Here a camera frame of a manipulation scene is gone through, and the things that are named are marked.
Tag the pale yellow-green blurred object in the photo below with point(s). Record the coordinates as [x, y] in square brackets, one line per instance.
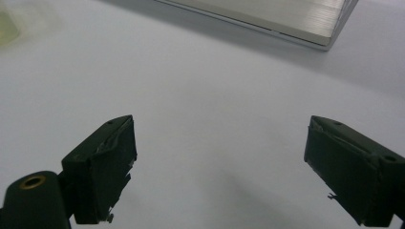
[7, 27]

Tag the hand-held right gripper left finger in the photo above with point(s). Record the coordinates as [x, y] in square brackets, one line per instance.
[95, 171]

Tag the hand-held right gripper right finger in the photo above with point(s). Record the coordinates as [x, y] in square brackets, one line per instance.
[353, 171]

